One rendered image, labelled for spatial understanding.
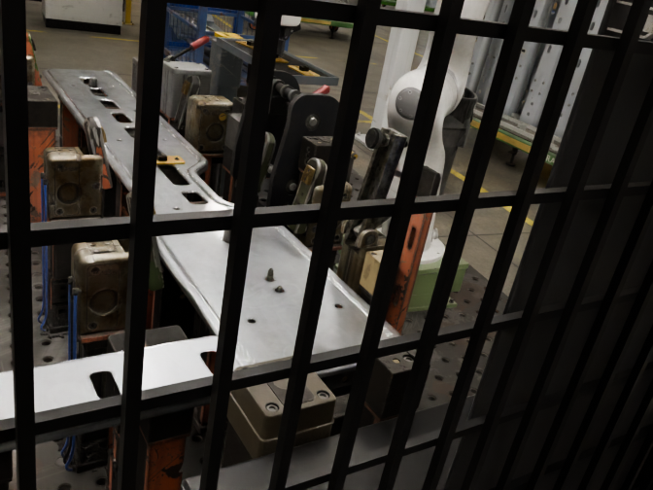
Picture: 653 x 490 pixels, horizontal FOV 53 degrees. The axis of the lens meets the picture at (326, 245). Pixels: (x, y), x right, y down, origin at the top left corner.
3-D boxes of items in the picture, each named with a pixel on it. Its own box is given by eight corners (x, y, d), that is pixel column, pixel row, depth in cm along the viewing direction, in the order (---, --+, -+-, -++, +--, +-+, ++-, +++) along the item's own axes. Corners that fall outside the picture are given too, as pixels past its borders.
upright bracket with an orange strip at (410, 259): (350, 455, 106) (422, 165, 85) (357, 453, 107) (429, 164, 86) (360, 468, 104) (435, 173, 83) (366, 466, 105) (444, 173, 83)
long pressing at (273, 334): (28, 70, 172) (28, 64, 172) (116, 74, 184) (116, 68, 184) (253, 394, 71) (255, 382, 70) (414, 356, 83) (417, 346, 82)
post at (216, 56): (195, 191, 193) (209, 38, 175) (219, 190, 197) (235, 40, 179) (204, 201, 188) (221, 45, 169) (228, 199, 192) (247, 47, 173)
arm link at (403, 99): (448, 171, 152) (466, 67, 142) (425, 194, 137) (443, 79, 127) (399, 160, 157) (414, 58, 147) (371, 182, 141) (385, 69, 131)
